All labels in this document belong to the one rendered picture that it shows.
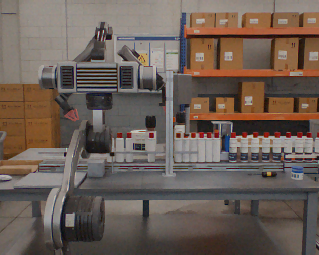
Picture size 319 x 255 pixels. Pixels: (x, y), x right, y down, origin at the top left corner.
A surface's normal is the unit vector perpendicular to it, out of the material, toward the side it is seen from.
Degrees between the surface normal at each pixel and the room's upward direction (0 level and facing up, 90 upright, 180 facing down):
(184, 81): 90
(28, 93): 90
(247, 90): 89
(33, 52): 90
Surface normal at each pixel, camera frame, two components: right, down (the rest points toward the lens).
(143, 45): -0.01, 0.11
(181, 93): 0.83, 0.06
